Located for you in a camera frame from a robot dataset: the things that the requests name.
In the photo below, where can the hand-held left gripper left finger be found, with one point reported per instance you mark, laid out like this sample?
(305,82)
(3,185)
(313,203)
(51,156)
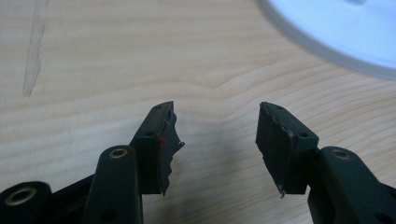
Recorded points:
(149,155)

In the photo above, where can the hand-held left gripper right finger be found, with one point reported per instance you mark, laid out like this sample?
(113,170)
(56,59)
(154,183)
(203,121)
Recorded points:
(289,155)

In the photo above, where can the white round plate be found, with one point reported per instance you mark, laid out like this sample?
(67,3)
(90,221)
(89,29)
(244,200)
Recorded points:
(339,28)

